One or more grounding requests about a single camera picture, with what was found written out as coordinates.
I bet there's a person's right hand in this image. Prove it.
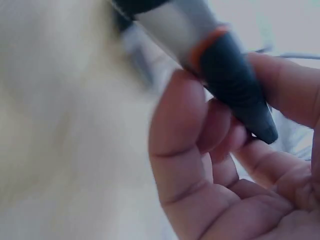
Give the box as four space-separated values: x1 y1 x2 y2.
148 53 320 240

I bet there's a black and silver hand tool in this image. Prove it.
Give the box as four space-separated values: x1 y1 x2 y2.
109 0 279 145

